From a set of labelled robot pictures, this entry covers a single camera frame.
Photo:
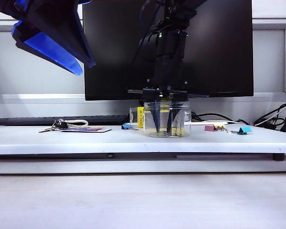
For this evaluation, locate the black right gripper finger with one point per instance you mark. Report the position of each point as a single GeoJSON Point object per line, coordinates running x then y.
{"type": "Point", "coordinates": [176, 107]}
{"type": "Point", "coordinates": [156, 109]}

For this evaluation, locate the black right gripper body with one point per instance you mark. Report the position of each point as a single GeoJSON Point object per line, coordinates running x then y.
{"type": "Point", "coordinates": [169, 71]}

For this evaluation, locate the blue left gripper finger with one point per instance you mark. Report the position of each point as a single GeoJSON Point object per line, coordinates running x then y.
{"type": "Point", "coordinates": [54, 52]}
{"type": "Point", "coordinates": [66, 26]}

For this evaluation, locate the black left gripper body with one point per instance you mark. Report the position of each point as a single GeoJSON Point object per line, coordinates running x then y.
{"type": "Point", "coordinates": [27, 14]}

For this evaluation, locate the round transparent plastic jar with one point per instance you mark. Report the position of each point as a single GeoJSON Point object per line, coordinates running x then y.
{"type": "Point", "coordinates": [149, 119]}

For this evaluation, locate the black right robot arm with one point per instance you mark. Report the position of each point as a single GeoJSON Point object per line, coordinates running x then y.
{"type": "Point", "coordinates": [181, 16]}

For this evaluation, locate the clear plastic container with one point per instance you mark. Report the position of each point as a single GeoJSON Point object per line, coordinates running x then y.
{"type": "Point", "coordinates": [133, 117]}

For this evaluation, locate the blue binder clip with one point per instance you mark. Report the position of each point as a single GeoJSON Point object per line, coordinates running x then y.
{"type": "Point", "coordinates": [125, 126]}

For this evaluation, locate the white slim bar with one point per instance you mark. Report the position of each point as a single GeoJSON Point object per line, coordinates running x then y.
{"type": "Point", "coordinates": [212, 123]}

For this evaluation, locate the pink binder clip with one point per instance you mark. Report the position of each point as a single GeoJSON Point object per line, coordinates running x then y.
{"type": "Point", "coordinates": [209, 128]}

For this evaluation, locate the black computer monitor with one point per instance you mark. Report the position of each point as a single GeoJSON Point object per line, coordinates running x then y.
{"type": "Point", "coordinates": [228, 47]}

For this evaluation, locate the colourful printed card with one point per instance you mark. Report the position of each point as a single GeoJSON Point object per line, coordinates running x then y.
{"type": "Point", "coordinates": [90, 130]}

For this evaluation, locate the teal binder clip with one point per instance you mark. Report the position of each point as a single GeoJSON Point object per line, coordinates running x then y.
{"type": "Point", "coordinates": [244, 130]}

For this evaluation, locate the bunch of metal keys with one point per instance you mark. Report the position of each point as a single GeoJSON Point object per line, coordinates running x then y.
{"type": "Point", "coordinates": [56, 125]}

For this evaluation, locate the black keyboard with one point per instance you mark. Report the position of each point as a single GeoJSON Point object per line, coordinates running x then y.
{"type": "Point", "coordinates": [26, 120]}

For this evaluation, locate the white desk riser board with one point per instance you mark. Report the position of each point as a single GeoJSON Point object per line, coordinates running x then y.
{"type": "Point", "coordinates": [85, 143]}

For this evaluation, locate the black riser foot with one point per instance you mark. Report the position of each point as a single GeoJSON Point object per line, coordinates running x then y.
{"type": "Point", "coordinates": [278, 158]}

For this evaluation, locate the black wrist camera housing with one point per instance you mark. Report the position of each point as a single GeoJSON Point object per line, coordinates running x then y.
{"type": "Point", "coordinates": [148, 46]}

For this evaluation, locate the grey aluminium partition frame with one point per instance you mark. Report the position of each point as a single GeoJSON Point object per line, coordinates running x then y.
{"type": "Point", "coordinates": [269, 25]}

